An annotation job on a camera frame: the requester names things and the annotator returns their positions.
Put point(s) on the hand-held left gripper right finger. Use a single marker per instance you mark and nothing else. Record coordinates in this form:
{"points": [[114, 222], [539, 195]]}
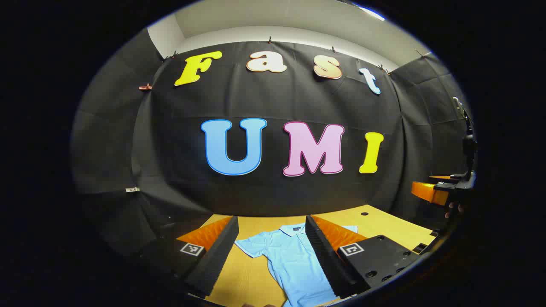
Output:
{"points": [[326, 260]]}

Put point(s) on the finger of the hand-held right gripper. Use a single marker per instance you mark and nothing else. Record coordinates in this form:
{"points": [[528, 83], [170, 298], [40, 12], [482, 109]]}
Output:
{"points": [[448, 177], [426, 192]]}

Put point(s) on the copper spring clamp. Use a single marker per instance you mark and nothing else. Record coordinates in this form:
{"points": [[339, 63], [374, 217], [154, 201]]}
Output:
{"points": [[145, 87]]}

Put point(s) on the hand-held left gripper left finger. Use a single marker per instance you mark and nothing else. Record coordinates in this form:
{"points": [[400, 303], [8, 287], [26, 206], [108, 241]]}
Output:
{"points": [[213, 260]]}

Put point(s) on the black backdrop cloth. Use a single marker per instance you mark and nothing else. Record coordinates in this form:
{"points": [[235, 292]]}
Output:
{"points": [[273, 102]]}

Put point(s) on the silver binder clip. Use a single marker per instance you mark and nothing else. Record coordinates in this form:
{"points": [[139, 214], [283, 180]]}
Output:
{"points": [[132, 189]]}

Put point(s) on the light blue T-shirt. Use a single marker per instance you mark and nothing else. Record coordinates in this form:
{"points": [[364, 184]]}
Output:
{"points": [[294, 268]]}

